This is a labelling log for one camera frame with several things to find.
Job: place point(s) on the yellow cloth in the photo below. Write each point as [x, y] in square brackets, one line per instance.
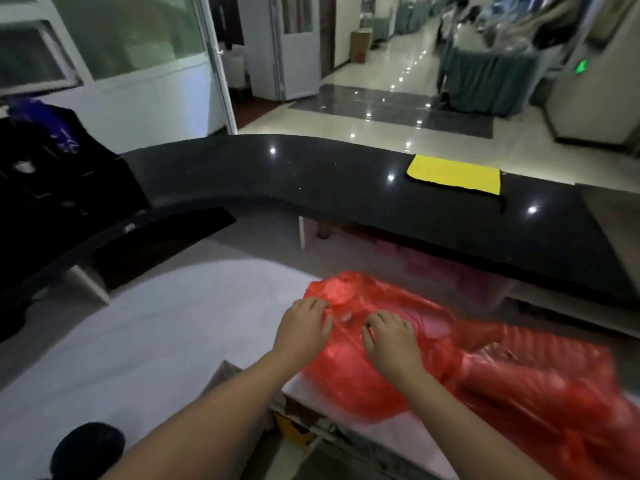
[455, 173]

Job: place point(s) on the dark floor mat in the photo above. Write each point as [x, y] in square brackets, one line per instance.
[395, 112]

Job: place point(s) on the green light sign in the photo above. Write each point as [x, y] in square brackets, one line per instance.
[581, 66]

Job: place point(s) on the person's left forearm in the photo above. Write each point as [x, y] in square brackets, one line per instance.
[210, 419]

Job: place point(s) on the black round stool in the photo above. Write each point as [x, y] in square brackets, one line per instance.
[87, 452]

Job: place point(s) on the person's right forearm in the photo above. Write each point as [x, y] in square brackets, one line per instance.
[465, 429]

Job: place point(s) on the blue cloth item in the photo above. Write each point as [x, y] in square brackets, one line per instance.
[47, 119]

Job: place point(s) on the white door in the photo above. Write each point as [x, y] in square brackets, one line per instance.
[287, 44]

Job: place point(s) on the person's right thumb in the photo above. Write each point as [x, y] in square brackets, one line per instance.
[367, 339]

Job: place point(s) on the white bin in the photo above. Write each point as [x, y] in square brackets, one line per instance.
[234, 69]

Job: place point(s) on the white cabinet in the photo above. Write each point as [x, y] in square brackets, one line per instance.
[595, 69]

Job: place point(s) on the pile of clothes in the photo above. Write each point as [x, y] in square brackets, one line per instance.
[505, 24]

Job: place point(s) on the black curved counter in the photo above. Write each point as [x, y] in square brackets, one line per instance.
[325, 184]

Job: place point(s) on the brown cardboard box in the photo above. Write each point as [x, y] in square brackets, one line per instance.
[361, 45]

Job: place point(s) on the red plastic bag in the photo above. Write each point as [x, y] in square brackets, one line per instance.
[550, 394]
[350, 379]

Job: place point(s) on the person's left hand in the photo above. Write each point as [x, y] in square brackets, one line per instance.
[301, 333]

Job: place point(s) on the person's right hand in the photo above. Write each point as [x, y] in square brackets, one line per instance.
[395, 347]

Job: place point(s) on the table with grey cloth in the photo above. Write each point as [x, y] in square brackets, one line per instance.
[487, 79]

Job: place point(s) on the white framed glass partition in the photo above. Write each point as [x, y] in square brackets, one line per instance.
[125, 69]

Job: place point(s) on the person's left thumb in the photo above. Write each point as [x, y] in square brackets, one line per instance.
[327, 328]

